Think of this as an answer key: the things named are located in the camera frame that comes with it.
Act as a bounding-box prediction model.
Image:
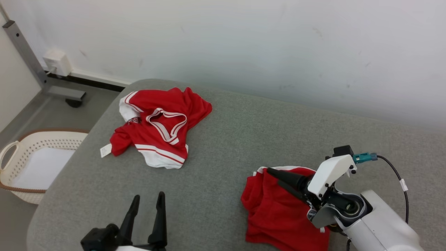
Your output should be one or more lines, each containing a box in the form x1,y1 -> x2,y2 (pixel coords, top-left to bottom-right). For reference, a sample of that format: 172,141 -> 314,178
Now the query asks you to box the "grey metal stand leg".
3,20 -> 86,108

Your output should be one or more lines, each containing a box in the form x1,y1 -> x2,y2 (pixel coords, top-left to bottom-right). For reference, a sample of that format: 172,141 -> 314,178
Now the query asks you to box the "red garment with number print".
240,166 -> 331,251

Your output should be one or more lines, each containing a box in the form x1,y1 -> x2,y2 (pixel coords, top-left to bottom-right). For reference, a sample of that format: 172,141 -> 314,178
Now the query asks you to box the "cream plastic laundry basket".
0,128 -> 89,205

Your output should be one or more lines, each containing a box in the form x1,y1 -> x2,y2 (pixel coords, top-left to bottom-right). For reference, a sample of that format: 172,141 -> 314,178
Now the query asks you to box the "white wall socket box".
43,50 -> 73,78

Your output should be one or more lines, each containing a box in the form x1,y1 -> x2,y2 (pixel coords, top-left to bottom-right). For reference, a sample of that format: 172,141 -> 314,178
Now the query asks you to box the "red garment with white trim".
100,87 -> 213,170

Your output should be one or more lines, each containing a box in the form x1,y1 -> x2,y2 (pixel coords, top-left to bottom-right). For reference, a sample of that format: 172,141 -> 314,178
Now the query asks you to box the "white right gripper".
266,154 -> 357,210

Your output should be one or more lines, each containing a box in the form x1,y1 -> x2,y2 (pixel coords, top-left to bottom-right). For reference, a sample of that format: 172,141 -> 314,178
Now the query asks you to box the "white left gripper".
115,191 -> 168,251

